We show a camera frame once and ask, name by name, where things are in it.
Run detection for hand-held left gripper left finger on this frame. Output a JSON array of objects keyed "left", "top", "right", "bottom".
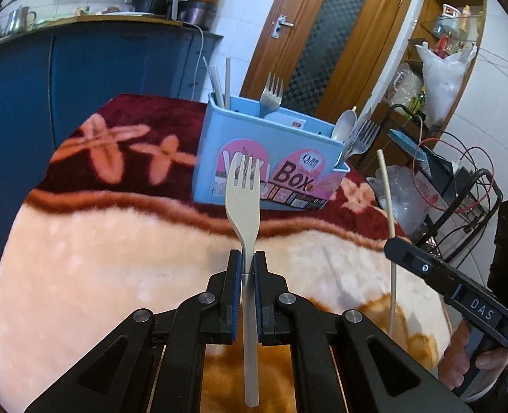
[{"left": 24, "top": 250, "right": 243, "bottom": 413}]

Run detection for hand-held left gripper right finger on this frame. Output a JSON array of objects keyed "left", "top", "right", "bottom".
[{"left": 254, "top": 250, "right": 474, "bottom": 413}]

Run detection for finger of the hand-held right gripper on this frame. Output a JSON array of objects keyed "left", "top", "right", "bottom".
[{"left": 383, "top": 238, "right": 462, "bottom": 298}]

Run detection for beige plastic fork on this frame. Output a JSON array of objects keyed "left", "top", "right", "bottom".
[{"left": 225, "top": 151, "right": 262, "bottom": 409}]

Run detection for metal fork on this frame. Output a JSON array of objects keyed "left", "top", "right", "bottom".
[
  {"left": 335, "top": 119, "right": 380, "bottom": 169},
  {"left": 260, "top": 72, "right": 284, "bottom": 119}
]

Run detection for blue chopsticks box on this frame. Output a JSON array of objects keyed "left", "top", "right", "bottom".
[{"left": 192, "top": 93, "right": 351, "bottom": 212}]

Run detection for beige plastic spoon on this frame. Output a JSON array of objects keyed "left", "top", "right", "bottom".
[{"left": 331, "top": 109, "right": 358, "bottom": 144}]

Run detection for person's right hand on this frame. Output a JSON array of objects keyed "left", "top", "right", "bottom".
[{"left": 437, "top": 320, "right": 508, "bottom": 394}]

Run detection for clear plastic bags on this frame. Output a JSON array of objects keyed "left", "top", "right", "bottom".
[{"left": 365, "top": 162, "right": 436, "bottom": 235}]

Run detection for floral printed blanket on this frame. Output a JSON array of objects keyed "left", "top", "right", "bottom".
[{"left": 0, "top": 93, "right": 453, "bottom": 413}]

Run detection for clear plastic pitcher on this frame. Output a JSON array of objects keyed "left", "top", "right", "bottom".
[{"left": 393, "top": 62, "right": 423, "bottom": 110}]

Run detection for white plastic bag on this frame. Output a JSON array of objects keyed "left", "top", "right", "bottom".
[{"left": 415, "top": 42, "right": 478, "bottom": 126}]

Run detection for white chopstick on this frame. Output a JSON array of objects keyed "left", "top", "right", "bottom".
[
  {"left": 202, "top": 55, "right": 215, "bottom": 94},
  {"left": 210, "top": 65, "right": 226, "bottom": 109}
]

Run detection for wooden door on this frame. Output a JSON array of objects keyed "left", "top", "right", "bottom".
[{"left": 240, "top": 0, "right": 417, "bottom": 126}]

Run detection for blue kitchen cabinet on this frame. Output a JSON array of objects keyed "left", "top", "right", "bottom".
[{"left": 0, "top": 15, "right": 224, "bottom": 267}]

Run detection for wooden alcove shelf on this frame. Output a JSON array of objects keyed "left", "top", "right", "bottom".
[{"left": 402, "top": 0, "right": 489, "bottom": 138}]

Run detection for metal kettle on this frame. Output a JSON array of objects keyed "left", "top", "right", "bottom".
[{"left": 0, "top": 5, "right": 38, "bottom": 36}]

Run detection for red cable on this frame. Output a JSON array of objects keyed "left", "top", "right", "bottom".
[{"left": 412, "top": 131, "right": 496, "bottom": 244}]

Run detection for black wire rack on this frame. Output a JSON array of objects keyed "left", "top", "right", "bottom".
[{"left": 357, "top": 103, "right": 505, "bottom": 269}]

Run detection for white power cable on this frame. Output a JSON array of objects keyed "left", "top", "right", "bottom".
[{"left": 191, "top": 21, "right": 206, "bottom": 100}]

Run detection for metal door handle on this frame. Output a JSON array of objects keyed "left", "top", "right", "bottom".
[{"left": 271, "top": 14, "right": 296, "bottom": 40}]

